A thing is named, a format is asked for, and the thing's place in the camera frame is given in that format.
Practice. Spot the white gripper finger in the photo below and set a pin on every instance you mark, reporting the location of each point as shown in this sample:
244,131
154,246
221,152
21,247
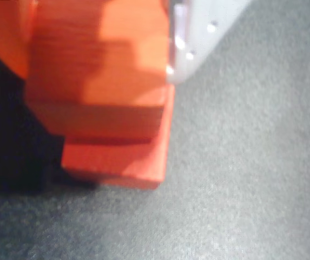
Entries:
198,32

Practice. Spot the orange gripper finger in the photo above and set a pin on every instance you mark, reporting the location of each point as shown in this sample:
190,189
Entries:
6,29

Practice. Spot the orange wooden cube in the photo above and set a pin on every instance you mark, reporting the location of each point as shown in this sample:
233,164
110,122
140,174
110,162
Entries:
103,75

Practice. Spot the red wooden cube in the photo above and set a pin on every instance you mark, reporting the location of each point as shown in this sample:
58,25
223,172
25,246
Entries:
111,159

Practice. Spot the black fabric mat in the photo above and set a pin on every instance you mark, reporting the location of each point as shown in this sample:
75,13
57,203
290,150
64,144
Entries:
252,162

